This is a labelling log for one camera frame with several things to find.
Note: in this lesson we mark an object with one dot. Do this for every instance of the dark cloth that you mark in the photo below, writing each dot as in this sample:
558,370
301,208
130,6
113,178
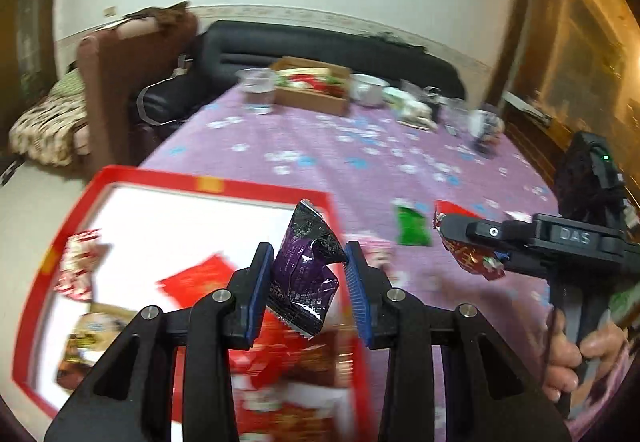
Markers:
160,13

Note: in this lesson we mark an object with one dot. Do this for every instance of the purple snack packet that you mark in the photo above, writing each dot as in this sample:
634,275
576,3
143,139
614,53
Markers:
305,272

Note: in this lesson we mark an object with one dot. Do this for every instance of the black leather sofa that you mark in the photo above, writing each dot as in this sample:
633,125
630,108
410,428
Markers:
300,42

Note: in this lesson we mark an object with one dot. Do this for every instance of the wall socket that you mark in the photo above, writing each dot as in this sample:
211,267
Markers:
109,12

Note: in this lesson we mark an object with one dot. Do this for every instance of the red gold print snack packet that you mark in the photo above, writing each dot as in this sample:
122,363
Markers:
200,282

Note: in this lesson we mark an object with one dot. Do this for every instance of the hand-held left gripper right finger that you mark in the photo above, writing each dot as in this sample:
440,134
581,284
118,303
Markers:
357,294

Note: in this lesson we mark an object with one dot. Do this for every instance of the assorted snack packets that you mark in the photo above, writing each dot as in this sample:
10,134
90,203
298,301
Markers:
310,81

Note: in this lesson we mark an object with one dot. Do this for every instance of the white bowl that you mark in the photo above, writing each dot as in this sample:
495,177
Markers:
487,125

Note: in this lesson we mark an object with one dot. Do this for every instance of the large red snack packet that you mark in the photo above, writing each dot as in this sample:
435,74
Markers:
467,257

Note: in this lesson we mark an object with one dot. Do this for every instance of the pink snack packet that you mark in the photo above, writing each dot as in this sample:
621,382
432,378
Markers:
377,252

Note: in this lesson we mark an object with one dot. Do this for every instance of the patterned blanket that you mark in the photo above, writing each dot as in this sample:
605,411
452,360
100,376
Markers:
45,127

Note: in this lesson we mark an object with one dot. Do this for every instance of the white mug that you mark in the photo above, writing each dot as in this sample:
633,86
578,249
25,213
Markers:
369,90

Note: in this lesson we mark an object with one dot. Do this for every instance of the clear plastic cup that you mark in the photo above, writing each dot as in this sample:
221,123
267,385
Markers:
257,92

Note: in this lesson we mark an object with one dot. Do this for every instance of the purple floral tablecloth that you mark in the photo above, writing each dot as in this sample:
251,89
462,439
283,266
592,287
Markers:
325,172

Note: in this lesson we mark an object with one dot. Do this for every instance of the green snack packet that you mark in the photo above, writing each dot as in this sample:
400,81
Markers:
414,224

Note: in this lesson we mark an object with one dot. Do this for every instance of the brown cardboard box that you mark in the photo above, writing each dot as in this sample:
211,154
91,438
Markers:
310,100

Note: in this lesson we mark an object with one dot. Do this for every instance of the small red white snack packet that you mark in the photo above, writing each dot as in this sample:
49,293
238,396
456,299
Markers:
77,264

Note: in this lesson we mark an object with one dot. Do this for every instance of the brown gold snack packet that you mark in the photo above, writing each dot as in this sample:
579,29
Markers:
85,347

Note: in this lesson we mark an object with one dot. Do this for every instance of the white green cloth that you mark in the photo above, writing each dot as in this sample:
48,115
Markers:
407,107

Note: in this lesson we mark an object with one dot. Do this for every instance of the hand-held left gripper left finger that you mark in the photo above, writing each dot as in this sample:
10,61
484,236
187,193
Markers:
257,294

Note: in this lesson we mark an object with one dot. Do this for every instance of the brown armchair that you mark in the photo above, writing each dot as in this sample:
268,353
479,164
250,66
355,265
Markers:
115,92

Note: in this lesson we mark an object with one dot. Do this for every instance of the wooden glass cabinet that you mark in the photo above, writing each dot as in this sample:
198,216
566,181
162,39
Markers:
575,47

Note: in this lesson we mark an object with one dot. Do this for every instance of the red cardboard tray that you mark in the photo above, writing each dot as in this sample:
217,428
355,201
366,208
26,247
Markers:
160,227

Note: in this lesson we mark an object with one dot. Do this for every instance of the person's right hand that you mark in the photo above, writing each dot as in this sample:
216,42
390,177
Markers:
560,362

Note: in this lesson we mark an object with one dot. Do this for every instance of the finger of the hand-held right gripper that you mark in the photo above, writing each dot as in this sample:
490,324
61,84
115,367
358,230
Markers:
490,232
517,259

